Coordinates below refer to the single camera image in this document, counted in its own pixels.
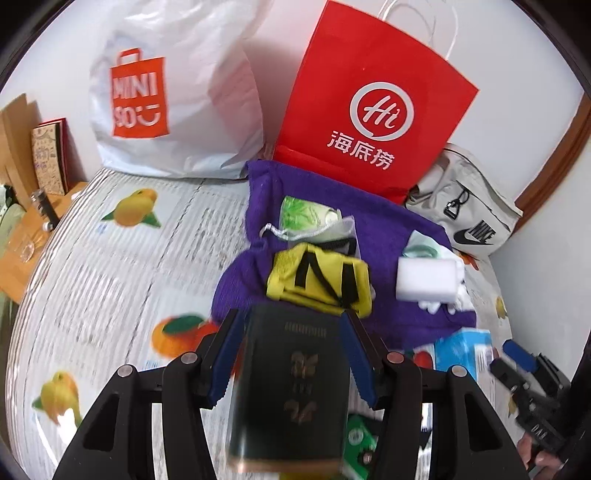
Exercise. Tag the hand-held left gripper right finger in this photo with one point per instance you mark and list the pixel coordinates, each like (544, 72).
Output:
(364, 369)

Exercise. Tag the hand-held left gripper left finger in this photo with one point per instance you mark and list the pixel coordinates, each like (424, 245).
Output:
(219, 369)

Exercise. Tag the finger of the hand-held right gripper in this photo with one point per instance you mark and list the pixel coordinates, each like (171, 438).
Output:
(519, 353)
(505, 374)

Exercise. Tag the dark green box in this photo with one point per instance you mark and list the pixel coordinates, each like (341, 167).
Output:
(286, 369)

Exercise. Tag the person's right hand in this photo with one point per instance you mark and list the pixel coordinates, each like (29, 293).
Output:
(538, 459)

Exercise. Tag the blue tissue pack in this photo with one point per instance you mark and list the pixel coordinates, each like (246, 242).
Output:
(464, 353)

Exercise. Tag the purple towel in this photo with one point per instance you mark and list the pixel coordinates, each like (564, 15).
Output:
(397, 323)

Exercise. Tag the green printed packet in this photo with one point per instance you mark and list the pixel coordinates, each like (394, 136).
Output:
(361, 436)

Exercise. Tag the white foam piece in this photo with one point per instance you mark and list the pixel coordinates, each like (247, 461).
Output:
(463, 297)

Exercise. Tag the yellow black cloth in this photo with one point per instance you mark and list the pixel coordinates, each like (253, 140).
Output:
(318, 277)

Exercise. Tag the white sponge block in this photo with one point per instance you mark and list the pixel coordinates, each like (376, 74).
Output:
(427, 279)

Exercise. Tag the fruit printed tablecloth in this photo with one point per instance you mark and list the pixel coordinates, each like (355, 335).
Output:
(115, 286)

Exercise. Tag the mint green white packet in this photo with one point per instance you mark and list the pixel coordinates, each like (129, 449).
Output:
(422, 247)

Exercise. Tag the grey waist bag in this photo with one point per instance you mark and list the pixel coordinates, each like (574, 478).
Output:
(480, 217)

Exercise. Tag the green packet in mesh pouch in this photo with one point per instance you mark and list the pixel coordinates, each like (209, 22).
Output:
(307, 217)

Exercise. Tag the wooden bedside table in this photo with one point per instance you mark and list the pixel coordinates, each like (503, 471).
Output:
(18, 272)

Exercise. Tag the clear glass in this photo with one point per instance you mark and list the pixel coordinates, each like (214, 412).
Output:
(28, 247)

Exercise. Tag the black cylindrical bottle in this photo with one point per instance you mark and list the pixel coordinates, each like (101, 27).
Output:
(45, 207)

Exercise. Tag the brown patterned book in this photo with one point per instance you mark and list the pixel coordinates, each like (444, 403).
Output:
(48, 157)

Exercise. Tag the white plastic shopping bag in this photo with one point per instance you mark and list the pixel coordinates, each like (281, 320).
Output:
(184, 92)

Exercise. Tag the red paper shopping bag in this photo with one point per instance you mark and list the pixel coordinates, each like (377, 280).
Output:
(369, 69)

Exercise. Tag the wooden door frame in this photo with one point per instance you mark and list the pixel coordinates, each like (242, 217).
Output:
(563, 152)

